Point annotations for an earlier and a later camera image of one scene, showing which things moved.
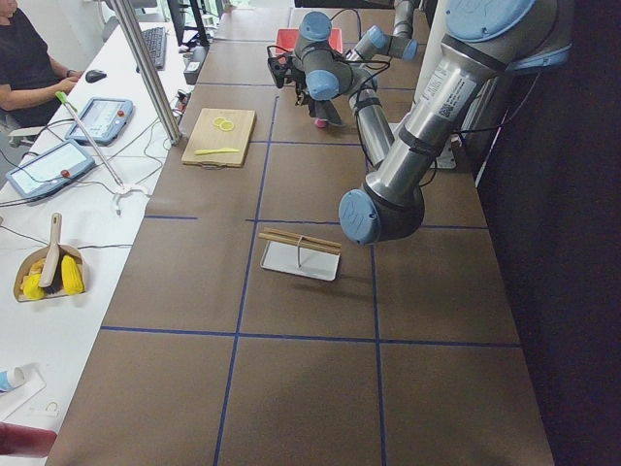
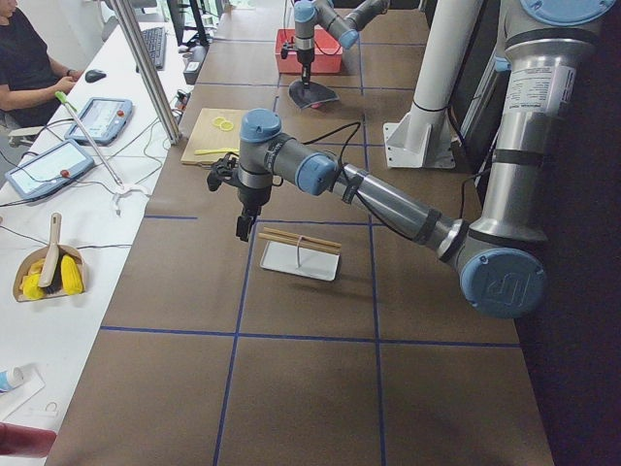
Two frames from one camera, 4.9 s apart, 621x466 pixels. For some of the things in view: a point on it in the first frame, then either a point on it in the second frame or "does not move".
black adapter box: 195,59 does not move
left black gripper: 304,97 to 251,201
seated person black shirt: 32,86 does not move
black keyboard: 155,40 does not move
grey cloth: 325,111 to 307,97
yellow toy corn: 71,277 does not move
